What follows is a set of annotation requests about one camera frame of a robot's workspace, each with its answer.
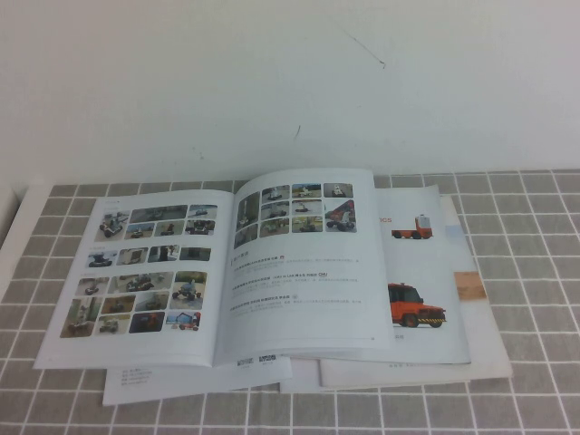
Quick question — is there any white photo book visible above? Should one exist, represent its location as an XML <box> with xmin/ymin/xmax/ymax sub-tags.
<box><xmin>32</xmin><ymin>168</ymin><xmax>395</xmax><ymax>371</ymax></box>

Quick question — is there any brochure with orange trucks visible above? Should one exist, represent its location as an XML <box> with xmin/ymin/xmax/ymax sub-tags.
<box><xmin>316</xmin><ymin>183</ymin><xmax>472</xmax><ymax>366</ymax></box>

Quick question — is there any plain white paper sheet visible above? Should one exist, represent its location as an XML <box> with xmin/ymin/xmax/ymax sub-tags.
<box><xmin>279</xmin><ymin>357</ymin><xmax>472</xmax><ymax>394</ymax></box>

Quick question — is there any white leaflet with QR codes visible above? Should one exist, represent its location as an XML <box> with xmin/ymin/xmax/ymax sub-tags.
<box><xmin>101</xmin><ymin>353</ymin><xmax>295</xmax><ymax>407</ymax></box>

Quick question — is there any cream brochure with wood picture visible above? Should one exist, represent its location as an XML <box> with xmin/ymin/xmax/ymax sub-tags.
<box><xmin>319</xmin><ymin>194</ymin><xmax>513</xmax><ymax>389</ymax></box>

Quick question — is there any grey checked tablecloth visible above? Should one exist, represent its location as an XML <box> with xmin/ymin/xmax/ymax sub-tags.
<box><xmin>0</xmin><ymin>168</ymin><xmax>580</xmax><ymax>435</ymax></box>

